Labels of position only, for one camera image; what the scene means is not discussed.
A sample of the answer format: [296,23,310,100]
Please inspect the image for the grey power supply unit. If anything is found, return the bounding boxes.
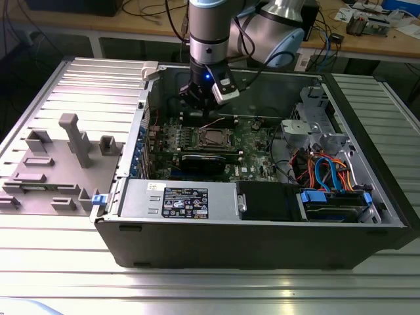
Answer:
[118,178,239,221]

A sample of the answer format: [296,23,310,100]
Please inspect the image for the hard disk in blue carrier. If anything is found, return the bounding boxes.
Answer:
[297,187,373,224]

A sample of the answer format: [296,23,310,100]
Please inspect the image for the black USB cable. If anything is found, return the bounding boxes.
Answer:
[163,0,191,43]

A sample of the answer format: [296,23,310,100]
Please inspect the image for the green motherboard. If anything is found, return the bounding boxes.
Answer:
[146,116,283,184]

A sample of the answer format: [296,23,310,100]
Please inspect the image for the silver metal drive cage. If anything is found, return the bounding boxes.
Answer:
[280,84,387,224]

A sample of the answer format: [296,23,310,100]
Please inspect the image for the black wire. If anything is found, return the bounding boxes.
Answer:
[268,129,298,184]

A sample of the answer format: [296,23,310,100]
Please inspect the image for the white paper sheet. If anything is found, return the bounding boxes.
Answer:
[333,7,354,23]
[393,18,420,42]

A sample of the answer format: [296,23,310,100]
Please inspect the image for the silver CPU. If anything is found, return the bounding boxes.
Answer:
[205,131,227,145]

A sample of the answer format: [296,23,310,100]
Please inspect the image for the green RAM stick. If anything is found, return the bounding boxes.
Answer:
[18,185,60,192]

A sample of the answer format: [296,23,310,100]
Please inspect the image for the metal locking lever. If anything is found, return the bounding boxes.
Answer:
[200,116,227,130]

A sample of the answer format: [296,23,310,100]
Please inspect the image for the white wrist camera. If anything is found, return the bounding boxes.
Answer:
[211,65,241,106]

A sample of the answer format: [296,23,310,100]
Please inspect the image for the red wire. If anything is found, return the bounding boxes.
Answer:
[288,148,318,186]

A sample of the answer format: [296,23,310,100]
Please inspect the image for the black box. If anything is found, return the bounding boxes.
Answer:
[25,0,118,18]

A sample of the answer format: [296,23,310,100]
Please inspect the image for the grey parts rack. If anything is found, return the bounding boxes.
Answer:
[0,113,127,218]

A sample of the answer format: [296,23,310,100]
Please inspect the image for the black plastic drive cover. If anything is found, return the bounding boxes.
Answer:
[236,180,305,222]

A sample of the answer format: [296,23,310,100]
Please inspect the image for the blue wire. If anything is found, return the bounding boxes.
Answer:
[313,156,343,194]

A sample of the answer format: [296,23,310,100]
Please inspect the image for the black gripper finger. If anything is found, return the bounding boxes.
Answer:
[178,83,211,128]

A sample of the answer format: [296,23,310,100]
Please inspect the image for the CPU cooler heat sink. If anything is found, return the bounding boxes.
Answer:
[346,14,368,36]

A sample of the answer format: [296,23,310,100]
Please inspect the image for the white paper tag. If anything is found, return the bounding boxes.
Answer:
[294,51,312,72]

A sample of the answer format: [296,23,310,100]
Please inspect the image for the blue cardboard box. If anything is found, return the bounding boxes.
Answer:
[383,0,420,13]

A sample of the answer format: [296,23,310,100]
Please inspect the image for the black PC case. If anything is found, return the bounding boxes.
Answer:
[90,60,420,272]

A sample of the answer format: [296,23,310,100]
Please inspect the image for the wooden desk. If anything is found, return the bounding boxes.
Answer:
[0,0,420,63]

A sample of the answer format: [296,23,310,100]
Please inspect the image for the orange wire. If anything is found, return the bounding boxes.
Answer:
[331,159,357,193]

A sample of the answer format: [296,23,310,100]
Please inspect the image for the black NVIDIA graphics card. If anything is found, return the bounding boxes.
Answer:
[154,149,242,178]

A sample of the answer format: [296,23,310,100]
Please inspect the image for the grey electronic device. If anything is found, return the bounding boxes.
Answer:
[364,15,392,37]

